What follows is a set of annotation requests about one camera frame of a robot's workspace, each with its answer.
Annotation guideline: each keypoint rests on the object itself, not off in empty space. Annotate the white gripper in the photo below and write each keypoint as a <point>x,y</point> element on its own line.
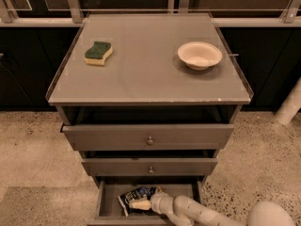
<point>159,201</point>

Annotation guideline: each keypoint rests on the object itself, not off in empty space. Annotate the blue chip bag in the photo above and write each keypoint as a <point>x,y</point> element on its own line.
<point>141,193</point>

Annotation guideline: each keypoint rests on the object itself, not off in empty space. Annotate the white paper bowl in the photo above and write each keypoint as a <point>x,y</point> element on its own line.
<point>199,55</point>

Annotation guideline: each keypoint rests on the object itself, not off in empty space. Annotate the grey middle drawer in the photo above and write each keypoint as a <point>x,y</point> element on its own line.
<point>140,166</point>

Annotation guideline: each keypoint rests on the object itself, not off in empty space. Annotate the grey drawer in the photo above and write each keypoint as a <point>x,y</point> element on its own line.
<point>110,212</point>
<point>133,137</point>
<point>140,166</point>

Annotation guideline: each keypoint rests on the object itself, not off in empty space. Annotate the grey bottom drawer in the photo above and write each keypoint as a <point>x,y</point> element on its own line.
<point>110,212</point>

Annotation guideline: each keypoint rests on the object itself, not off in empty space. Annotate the round top drawer knob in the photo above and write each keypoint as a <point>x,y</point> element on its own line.
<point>150,141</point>

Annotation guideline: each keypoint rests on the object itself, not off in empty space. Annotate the grey top drawer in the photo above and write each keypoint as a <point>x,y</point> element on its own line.
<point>133,137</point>

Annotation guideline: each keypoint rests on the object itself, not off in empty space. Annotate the grey drawer cabinet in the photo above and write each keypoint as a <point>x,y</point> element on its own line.
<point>145,82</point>

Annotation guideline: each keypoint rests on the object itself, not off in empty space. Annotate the green yellow sponge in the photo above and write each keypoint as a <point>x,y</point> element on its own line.
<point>98,53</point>

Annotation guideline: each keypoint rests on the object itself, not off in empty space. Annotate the metal railing frame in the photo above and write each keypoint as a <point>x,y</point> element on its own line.
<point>224,13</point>

